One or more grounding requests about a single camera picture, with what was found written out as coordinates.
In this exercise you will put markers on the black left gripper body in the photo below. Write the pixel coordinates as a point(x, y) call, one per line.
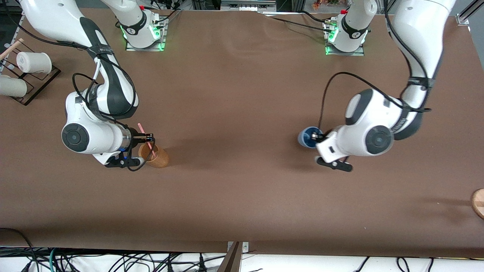
point(326, 136)

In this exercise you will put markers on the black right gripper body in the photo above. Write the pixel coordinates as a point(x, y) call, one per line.
point(134, 138)

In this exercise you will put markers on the pink straw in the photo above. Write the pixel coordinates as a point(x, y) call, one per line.
point(141, 129)

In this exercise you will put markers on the blue plastic cup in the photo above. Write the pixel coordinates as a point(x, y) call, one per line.
point(304, 138)

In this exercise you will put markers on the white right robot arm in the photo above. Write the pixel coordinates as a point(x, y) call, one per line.
point(87, 138)

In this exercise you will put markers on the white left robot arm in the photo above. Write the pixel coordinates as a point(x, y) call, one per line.
point(370, 124)

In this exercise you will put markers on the brown wooden cup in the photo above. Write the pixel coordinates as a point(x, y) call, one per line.
point(160, 158)

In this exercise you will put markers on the white cup with dots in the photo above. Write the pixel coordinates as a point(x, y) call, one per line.
point(34, 63)

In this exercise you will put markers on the plain white cup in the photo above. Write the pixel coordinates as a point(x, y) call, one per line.
point(13, 87)

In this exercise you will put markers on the orange background clutter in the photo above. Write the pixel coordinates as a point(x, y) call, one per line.
point(327, 3)

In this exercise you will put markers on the dark table support beam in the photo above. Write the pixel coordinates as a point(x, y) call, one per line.
point(231, 260)

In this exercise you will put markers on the grey control box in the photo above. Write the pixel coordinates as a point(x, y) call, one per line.
point(247, 5)

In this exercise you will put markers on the light wooden stick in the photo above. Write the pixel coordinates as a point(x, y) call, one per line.
point(11, 47)

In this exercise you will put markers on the round wooden disc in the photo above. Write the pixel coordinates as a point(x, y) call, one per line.
point(479, 204)

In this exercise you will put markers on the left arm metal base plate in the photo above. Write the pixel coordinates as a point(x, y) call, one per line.
point(346, 53)

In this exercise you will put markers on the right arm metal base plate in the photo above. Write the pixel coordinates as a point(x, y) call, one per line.
point(145, 47)

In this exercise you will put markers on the metal table edge bracket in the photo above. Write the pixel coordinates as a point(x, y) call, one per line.
point(245, 247)

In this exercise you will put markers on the aluminium corner frame profile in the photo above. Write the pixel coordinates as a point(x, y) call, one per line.
point(463, 18)

